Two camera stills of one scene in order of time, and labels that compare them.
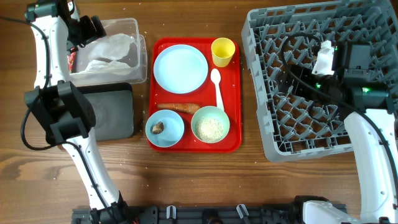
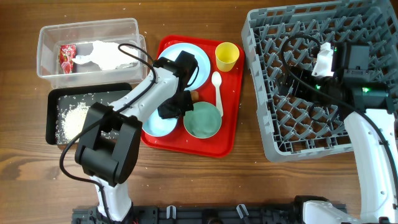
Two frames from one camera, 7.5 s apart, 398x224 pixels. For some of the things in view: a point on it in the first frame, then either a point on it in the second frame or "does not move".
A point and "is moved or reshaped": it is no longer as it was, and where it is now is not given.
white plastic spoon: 215,76 does not move
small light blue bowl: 173,128 is moved or reshaped
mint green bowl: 214,112 -> 204,121
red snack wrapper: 71,58 does not move
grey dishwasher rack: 313,66 does not move
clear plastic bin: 120,57 does not move
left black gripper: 90,33 -> 165,112
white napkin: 113,46 is moved or reshaped
